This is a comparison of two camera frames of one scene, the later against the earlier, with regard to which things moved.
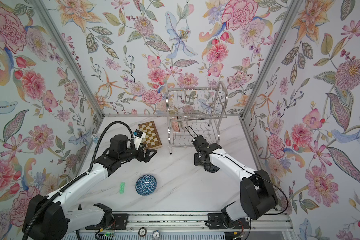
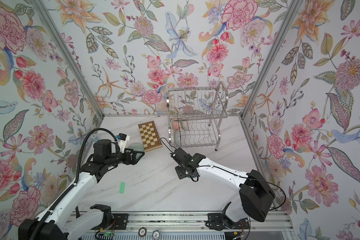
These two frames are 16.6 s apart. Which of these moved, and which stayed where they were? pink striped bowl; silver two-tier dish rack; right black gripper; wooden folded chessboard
Moved: right black gripper
Stayed: silver two-tier dish rack; wooden folded chessboard; pink striped bowl
